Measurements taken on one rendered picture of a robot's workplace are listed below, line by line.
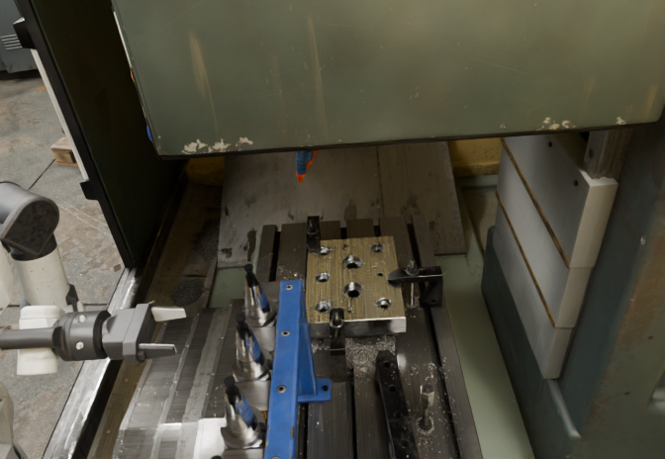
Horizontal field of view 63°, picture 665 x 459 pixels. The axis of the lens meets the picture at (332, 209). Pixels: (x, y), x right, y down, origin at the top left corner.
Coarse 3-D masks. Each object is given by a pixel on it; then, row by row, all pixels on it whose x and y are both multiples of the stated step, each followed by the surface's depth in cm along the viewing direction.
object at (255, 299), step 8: (256, 280) 92; (248, 288) 90; (256, 288) 91; (248, 296) 91; (256, 296) 91; (264, 296) 93; (248, 304) 92; (256, 304) 92; (264, 304) 93; (248, 312) 93; (256, 312) 93; (264, 312) 93
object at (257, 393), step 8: (240, 384) 84; (248, 384) 84; (256, 384) 84; (264, 384) 84; (248, 392) 83; (256, 392) 83; (264, 392) 83; (248, 400) 82; (256, 400) 82; (264, 400) 82; (264, 408) 81
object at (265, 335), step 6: (252, 330) 93; (258, 330) 93; (264, 330) 92; (270, 330) 92; (258, 336) 92; (264, 336) 91; (270, 336) 91; (258, 342) 91; (264, 342) 90; (270, 342) 90; (270, 348) 89
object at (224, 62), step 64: (128, 0) 60; (192, 0) 60; (256, 0) 60; (320, 0) 60; (384, 0) 60; (448, 0) 60; (512, 0) 60; (576, 0) 60; (640, 0) 60; (192, 64) 64; (256, 64) 64; (320, 64) 64; (384, 64) 64; (448, 64) 64; (512, 64) 64; (576, 64) 65; (640, 64) 65; (192, 128) 69; (256, 128) 69; (320, 128) 69; (384, 128) 69; (448, 128) 69; (512, 128) 70; (576, 128) 70
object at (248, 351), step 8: (248, 328) 83; (248, 336) 82; (240, 344) 82; (248, 344) 82; (256, 344) 84; (240, 352) 83; (248, 352) 83; (256, 352) 84; (240, 360) 84; (248, 360) 83; (256, 360) 84; (264, 360) 86; (240, 368) 85; (248, 368) 84; (256, 368) 85
